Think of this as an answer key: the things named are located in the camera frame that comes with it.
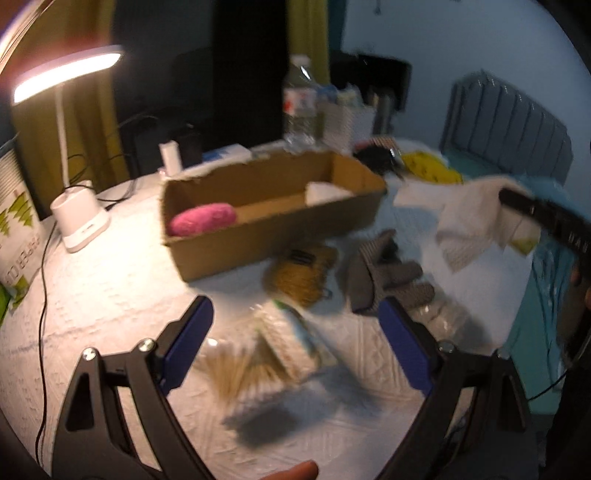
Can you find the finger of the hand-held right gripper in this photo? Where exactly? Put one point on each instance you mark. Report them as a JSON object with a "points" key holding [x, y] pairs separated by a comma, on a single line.
{"points": [[524, 203]]}

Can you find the grey knitted gloves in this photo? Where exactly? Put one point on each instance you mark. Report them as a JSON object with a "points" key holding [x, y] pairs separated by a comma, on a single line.
{"points": [[378, 272]]}

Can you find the mustard yarn skein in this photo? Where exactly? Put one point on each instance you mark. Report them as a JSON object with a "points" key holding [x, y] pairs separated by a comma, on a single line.
{"points": [[300, 274]]}

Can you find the olive green curtain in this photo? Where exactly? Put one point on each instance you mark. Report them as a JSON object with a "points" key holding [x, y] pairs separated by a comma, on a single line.
{"points": [[97, 129], [311, 37]]}

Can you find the black hairbrush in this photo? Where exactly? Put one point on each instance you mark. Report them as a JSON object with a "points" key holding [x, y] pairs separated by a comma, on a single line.
{"points": [[376, 154]]}

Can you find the cotton swab packet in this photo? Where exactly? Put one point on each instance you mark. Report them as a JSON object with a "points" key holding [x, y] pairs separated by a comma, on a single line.
{"points": [[295, 341]]}

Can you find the teal sheet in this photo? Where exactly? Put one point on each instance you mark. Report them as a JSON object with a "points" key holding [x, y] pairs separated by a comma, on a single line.
{"points": [[547, 286]]}

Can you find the clear plastic water bottle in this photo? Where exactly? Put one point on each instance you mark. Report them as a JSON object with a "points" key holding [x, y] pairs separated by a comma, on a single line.
{"points": [[299, 106]]}

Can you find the white sponge block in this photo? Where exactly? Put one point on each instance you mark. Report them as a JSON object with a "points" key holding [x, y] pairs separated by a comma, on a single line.
{"points": [[325, 193]]}

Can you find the black monitor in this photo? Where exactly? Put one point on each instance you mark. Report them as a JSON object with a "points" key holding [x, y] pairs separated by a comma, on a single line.
{"points": [[383, 74]]}

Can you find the large dark panel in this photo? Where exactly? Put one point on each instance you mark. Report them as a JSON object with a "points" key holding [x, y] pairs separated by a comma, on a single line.
{"points": [[207, 69]]}

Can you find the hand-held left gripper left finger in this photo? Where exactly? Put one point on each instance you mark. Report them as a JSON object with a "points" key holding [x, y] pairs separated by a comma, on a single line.
{"points": [[184, 346]]}

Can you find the white paper napkin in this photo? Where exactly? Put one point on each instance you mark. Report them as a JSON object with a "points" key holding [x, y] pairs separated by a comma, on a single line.
{"points": [[418, 196]]}

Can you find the person's right hand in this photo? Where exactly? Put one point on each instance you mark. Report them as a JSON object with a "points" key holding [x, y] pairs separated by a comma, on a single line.
{"points": [[576, 278]]}

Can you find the bundle of wooden toothpicks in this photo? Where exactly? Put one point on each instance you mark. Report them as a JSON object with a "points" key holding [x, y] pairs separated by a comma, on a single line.
{"points": [[235, 374]]}

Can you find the long cardboard box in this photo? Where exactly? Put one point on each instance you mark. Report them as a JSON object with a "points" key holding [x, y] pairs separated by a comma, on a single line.
{"points": [[221, 251]]}

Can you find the pink yarn ball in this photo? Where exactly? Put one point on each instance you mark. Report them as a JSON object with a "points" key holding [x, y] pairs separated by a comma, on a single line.
{"points": [[201, 219]]}

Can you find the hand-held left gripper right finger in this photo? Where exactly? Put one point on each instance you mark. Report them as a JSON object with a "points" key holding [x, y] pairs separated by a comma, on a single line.
{"points": [[407, 347]]}

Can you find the small white bottle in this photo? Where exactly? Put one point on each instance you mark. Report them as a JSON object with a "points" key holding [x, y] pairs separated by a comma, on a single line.
{"points": [[171, 159]]}

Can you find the white woven basket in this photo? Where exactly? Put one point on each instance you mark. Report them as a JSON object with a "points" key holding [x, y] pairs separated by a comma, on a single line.
{"points": [[346, 124]]}

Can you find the blue and white tissue pack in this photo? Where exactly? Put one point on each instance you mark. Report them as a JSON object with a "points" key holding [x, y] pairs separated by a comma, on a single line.
{"points": [[226, 153]]}

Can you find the green packet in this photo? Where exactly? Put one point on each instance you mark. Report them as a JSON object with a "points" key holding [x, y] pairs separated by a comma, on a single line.
{"points": [[8, 304]]}

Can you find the white cloth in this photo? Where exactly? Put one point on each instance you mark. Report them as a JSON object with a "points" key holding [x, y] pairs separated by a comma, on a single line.
{"points": [[475, 217]]}

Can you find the tree print paper box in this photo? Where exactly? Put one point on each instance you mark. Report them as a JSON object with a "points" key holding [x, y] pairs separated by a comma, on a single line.
{"points": [[16, 217]]}

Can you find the white desk lamp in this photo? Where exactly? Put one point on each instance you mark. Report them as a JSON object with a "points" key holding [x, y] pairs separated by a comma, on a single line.
{"points": [[81, 221]]}

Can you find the person's left hand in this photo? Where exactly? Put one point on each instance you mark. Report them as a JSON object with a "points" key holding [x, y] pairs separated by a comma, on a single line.
{"points": [[291, 471]]}

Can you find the yellow cloth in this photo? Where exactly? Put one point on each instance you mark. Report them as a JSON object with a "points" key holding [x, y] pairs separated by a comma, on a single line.
{"points": [[429, 168]]}

